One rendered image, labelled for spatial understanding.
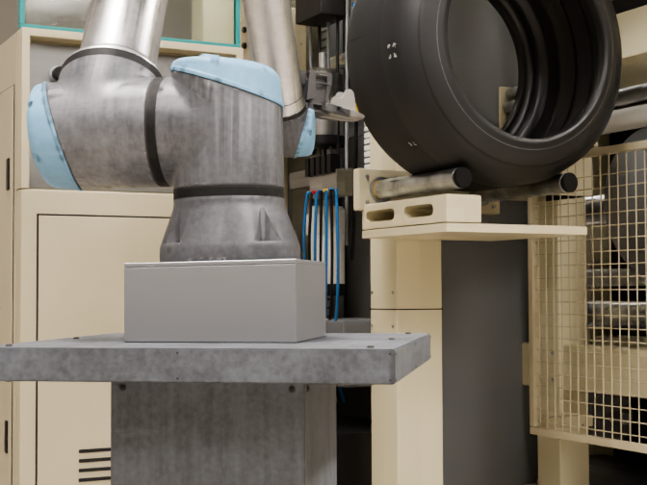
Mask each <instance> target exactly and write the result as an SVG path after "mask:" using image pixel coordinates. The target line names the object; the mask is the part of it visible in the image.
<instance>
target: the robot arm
mask: <svg viewBox="0 0 647 485"><path fill-rule="evenodd" d="M242 1H243V8H244V14H245V20H246V31H247V37H248V43H249V49H250V55H251V61H247V60H241V59H234V58H225V57H220V55H210V54H201V55H199V56H198V57H185V58H180V59H177V60H175V61H173V63H172V65H171V67H170V71H171V76H170V77H164V76H163V74H162V72H161V71H160V70H159V68H158V67H157V66H156V64H157V59H158V54H159V48H160V42H161V36H162V31H163V26H164V20H165V14H166V8H167V2H168V0H91V2H90V7H89V11H88V16H87V21H86V25H85V30H84V34H83V38H82V42H81V47H80V49H79V50H77V51H75V52H73V53H72V54H71V55H69V56H68V57H67V58H66V59H65V61H64V62H63V65H62V68H61V72H60V76H59V81H58V82H54V83H49V82H43V83H42V84H38V85H36V86H34V88H33V89H32V91H31V93H30V96H29V100H28V110H27V129H28V137H29V143H30V147H31V151H32V154H33V158H34V161H35V164H36V166H37V168H38V171H39V173H40V175H41V177H42V178H43V180H44V181H45V182H46V183H47V184H48V185H50V186H51V187H53V188H56V189H66V190H78V191H83V190H107V189H134V188H160V187H173V210H172V213H171V216H170V219H169V222H168V227H167V230H166V232H165V235H164V237H163V240H162V243H161V246H160V263H162V262H199V261H236V260H272V259H300V245H299V242H298V238H297V235H296V233H295V230H294V227H293V225H292V222H291V221H290V218H289V215H288V213H287V210H286V207H285V196H284V158H296V157H306V156H309V155H311V154H312V152H313V150H314V146H315V137H316V118H319V119H327V120H338V121H351V122H355V121H358V120H361V119H363V118H364V117H365V116H364V115H362V114H360V113H359V112H357V111H356V107H355V99H354V93H353V91H352V90H351V89H346V90H345V92H340V91H339V92H337V93H336V95H335V97H331V98H330V99H329V100H328V95H329V94H330V87H331V85H332V75H331V74H327V73H322V72H319V71H315V70H307V71H304V70H300V69H299V63H298V51H297V43H296V36H295V28H294V21H293V15H292V7H291V0H242ZM320 74H322V75H320ZM324 75H326V76H324Z"/></svg>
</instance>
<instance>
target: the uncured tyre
mask: <svg viewBox="0 0 647 485"><path fill-rule="evenodd" d="M488 1H489V2H490V3H491V4H492V6H493V7H494V8H495V9H496V10H497V12H498V13H499V14H500V16H501V17H502V19H503V20H504V22H505V25H506V27H507V29H508V31H509V32H510V35H511V37H512V40H513V43H514V46H515V50H516V55H517V61H518V88H517V93H516V98H515V102H514V105H513V108H512V110H511V113H510V115H509V117H508V119H507V121H506V122H505V125H504V126H503V127H502V129H499V128H497V127H496V126H494V125H493V124H492V123H490V122H489V121H488V120H486V119H485V118H484V117H483V116H482V115H481V114H480V113H479V112H478V111H477V110H476V109H475V107H474V106H473V105H472V104H471V102H470V101H469V99H468V98H467V96H466V95H465V93H464V91H463V90H462V88H461V86H460V85H459V83H458V81H457V78H456V76H455V73H454V70H453V65H452V61H451V57H450V52H449V45H448V16H449V10H450V5H451V2H452V0H356V2H355V5H354V7H353V10H352V14H351V17H350V22H349V31H348V40H347V63H348V72H349V82H350V86H351V90H352V91H353V93H354V99H355V103H356V106H357V108H358V111H359V113H360V114H362V115H364V116H365V117H364V118H363V121H364V123H365V124H366V126H367V128H368V130H369V131H370V133H371V134H372V136H373V137H374V139H375V141H376V142H377V143H378V145H379V146H380V147H381V148H382V149H383V150H384V152H385V153H386V154H387V155H388V156H389V157H390V158H391V159H392V160H393V161H394V162H396V163H397V164H398V165H399V166H401V167H402V168H403V169H405V170H406V171H408V172H409V173H411V174H413V175H414V174H420V173H426V172H432V171H437V170H443V169H449V168H455V167H463V166H464V167H467V168H468V169H469V170H470V171H471V174H472V182H471V184H470V186H469V187H467V188H464V189H457V190H454V191H487V190H494V189H501V188H508V187H516V186H524V185H529V184H534V183H538V182H541V181H544V180H547V179H549V178H552V177H554V176H556V175H558V174H559V173H561V172H562V171H563V170H565V169H566V168H568V167H570V166H572V165H573V164H574V163H576V162H577V161H578V160H580V159H581V158H582V157H583V156H584V155H585V154H586V153H587V152H588V151H589V150H590V149H591V148H592V146H593V145H594V144H595V143H596V141H597V140H598V139H599V138H600V137H601V135H602V134H603V132H604V130H605V128H606V127H607V125H608V121H609V119H610V117H611V114H612V112H613V109H614V106H615V103H616V99H617V96H618V91H619V87H620V81H621V71H622V46H621V38H620V31H619V25H618V21H617V17H616V13H615V9H614V7H613V4H612V2H611V0H488ZM366 34H367V35H366ZM363 35H366V36H365V37H363V38H359V39H356V40H354V41H350V40H351V39H354V38H358V37H360V36H363ZM395 39H396V40H397V46H398V55H399V59H398V60H395V61H392V62H388V55H387V43H386V42H387V41H391V40H395ZM410 139H413V140H414V141H415V142H416V143H417V144H418V145H419V147H420V148H415V149H412V148H411V147H410V146H409V145H408V144H407V142H406V140H410Z"/></svg>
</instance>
